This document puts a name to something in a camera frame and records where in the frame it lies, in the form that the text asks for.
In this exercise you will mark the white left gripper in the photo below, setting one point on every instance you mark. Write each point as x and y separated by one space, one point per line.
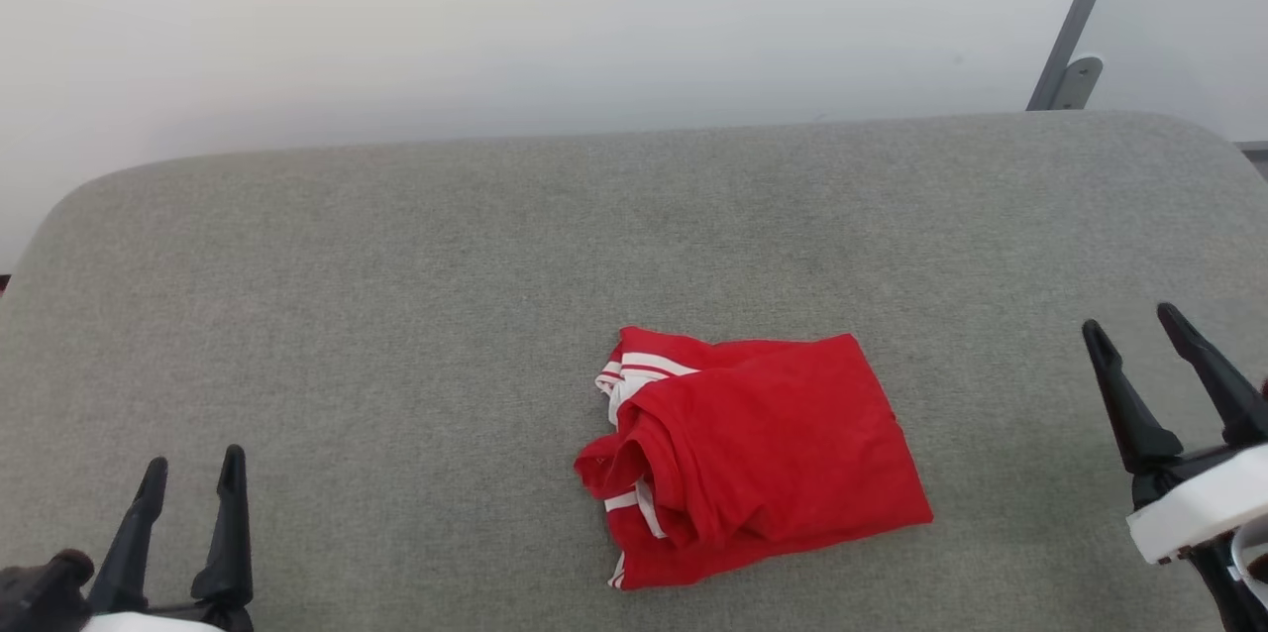
168 623

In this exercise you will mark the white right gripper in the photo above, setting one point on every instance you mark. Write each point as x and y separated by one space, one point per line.
1199 508

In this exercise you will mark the red shirt with white stripes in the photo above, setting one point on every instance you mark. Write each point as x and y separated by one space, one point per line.
773 454

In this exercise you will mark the grey post mounting bracket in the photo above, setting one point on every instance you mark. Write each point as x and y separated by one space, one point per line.
1077 85

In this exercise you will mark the grey fabric sofa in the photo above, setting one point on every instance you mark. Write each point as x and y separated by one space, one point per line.
396 315

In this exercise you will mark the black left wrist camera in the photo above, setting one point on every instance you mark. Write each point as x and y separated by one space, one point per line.
40 597

